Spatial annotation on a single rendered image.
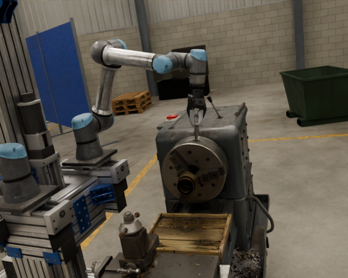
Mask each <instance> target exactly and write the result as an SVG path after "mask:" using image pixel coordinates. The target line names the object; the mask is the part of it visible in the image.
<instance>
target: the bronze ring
mask: <svg viewBox="0 0 348 278"><path fill-rule="evenodd" d="M197 186H198V179H197V177H196V176H195V175H194V174H193V173H190V172H184V173H182V174H181V175H180V177H179V179H178V183H177V188H178V190H179V192H180V193H182V194H185V195H188V194H190V193H191V192H192V191H193V190H194V189H195V188H196V187H197Z"/></svg>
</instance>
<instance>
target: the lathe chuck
mask: <svg viewBox="0 0 348 278"><path fill-rule="evenodd" d="M194 139H195V138H188V139H185V140H182V141H180V142H179V143H177V144H176V145H174V147H173V148H172V149H171V150H170V151H169V153H168V154H167V155H166V157H165V158H164V161H163V163H162V177H163V180H164V182H165V184H166V186H167V188H168V189H169V191H170V192H172V193H173V194H174V196H176V197H178V198H180V195H181V194H180V192H179V190H178V188H177V183H178V179H179V176H178V174H177V173H178V171H177V170H176V169H175V168H174V166H175V165H174V164H173V163H172V162H171V161H170V160H169V158H170V157H171V155H170V152H171V151H172V150H173V149H175V150H176V151H177V152H178V153H179V154H180V155H181V157H182V158H183V159H184V160H185V161H186V162H187V163H188V164H189V165H193V166H196V167H198V168H199V169H200V170H201V169H212V168H221V167H224V175H220V178H219V179H210V181H205V182H203V183H202V184H198V186H197V187H196V188H195V189H194V190H193V191H192V192H191V193H190V195H189V198H188V200H187V202H190V203H195V204H198V203H204V202H207V201H210V200H212V199H213V198H215V197H216V196H217V195H218V194H219V193H220V192H221V190H222V188H223V186H224V183H225V180H226V176H227V173H228V166H227V162H226V159H225V157H224V155H223V153H222V152H221V150H220V149H219V148H218V147H217V146H216V145H214V144H213V143H211V142H209V141H207V140H204V139H201V138H198V141H199V142H193V140H194Z"/></svg>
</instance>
